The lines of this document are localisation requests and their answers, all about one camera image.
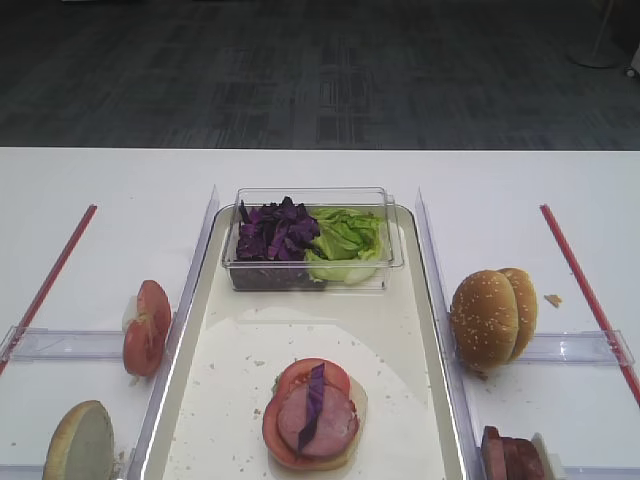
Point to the sesame bun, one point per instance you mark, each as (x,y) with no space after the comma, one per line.
(527,307)
(484,319)

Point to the green lettuce leaves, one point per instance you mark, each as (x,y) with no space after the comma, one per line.
(348,237)

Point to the tomato slice on burger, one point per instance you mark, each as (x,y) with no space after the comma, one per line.
(298,374)

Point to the upper standing tomato slice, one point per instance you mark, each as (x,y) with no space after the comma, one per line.
(153,303)

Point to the pink meat patty slice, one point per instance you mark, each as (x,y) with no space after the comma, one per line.
(336,427)

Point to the bread crumb piece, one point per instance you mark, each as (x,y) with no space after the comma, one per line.
(554,300)

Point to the front meat slice dark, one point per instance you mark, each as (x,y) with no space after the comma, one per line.
(493,454)

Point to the rear meat slices stack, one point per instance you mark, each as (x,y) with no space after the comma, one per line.
(522,460)

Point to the shredded purple cabbage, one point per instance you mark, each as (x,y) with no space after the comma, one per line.
(275,232)

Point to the clear plastic container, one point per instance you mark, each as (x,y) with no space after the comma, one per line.
(294,275)

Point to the white metal tray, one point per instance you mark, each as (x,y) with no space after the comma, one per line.
(234,345)

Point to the purple cabbage strip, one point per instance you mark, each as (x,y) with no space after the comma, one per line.
(314,406)

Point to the bottom bun under stack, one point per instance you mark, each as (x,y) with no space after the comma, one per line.
(357,400)

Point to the right clear long divider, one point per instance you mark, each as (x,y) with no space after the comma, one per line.
(468,451)

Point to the clear long divider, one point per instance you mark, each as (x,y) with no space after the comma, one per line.
(468,451)
(192,280)

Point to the left clear long divider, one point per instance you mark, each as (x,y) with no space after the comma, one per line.
(192,280)

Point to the right upper clear pusher track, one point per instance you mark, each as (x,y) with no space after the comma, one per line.
(588,348)

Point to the clear pusher track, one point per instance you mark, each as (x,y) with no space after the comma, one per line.
(588,348)
(27,344)
(601,473)
(21,472)

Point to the left upper clear pusher track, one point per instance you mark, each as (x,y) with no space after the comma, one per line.
(27,344)

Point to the standing bun half left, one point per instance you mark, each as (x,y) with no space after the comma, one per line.
(82,446)

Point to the white pusher block right lower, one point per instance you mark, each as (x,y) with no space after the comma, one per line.
(551,462)

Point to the right lower clear pusher track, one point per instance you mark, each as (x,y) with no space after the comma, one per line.
(601,473)

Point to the left lower clear pusher track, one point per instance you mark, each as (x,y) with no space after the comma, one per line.
(21,472)

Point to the left red rail strip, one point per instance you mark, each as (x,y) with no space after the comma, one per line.
(55,270)

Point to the red rail strip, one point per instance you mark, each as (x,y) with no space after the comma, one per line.
(55,270)
(585,285)

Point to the right red rail strip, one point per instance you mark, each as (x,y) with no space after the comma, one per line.
(585,285)

